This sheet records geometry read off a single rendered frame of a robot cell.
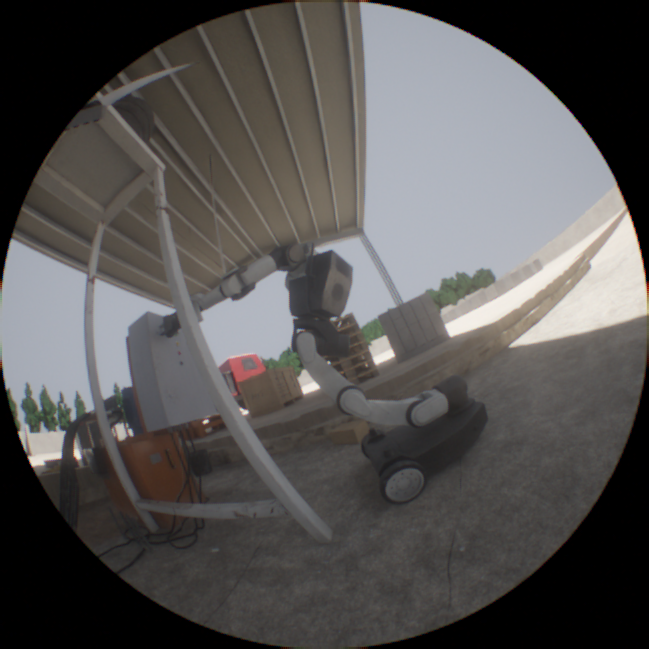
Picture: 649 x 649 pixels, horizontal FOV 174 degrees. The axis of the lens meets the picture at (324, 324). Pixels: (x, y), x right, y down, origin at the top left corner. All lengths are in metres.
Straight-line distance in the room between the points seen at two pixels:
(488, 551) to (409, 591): 0.23
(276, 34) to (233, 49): 0.68
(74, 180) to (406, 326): 4.50
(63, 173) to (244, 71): 3.16
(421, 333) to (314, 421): 2.24
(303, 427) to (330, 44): 5.62
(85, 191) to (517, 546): 2.95
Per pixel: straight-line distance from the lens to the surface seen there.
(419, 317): 3.65
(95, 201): 2.33
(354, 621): 0.73
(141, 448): 1.59
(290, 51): 4.46
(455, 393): 1.17
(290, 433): 2.43
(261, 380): 4.17
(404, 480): 0.95
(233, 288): 0.92
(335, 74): 4.68
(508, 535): 0.77
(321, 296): 0.95
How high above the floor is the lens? 0.65
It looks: 13 degrees up
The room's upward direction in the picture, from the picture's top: 23 degrees counter-clockwise
